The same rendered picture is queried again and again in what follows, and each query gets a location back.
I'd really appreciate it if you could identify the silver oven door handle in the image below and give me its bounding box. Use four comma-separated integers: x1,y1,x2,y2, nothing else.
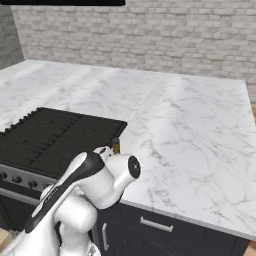
0,187,42,206

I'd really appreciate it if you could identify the dark navy cupboard door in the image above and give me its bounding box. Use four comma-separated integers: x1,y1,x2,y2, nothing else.
95,213,214,256

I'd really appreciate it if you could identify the dark navy drawer front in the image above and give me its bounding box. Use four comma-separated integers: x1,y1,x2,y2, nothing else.
118,201,250,256

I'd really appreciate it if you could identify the black wall cabinet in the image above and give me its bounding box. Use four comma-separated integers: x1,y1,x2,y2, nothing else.
0,0,126,7

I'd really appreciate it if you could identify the black gas stove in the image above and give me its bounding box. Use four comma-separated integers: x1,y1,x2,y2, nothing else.
0,106,129,232

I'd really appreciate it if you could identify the small dark olive bottle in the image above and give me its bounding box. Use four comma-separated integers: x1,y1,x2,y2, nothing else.
111,137,121,155

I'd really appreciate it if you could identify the silver cupboard door handle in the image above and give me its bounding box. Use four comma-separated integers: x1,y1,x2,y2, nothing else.
101,222,110,252

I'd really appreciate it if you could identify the silver drawer handle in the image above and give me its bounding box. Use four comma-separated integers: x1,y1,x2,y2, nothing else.
139,216,175,234

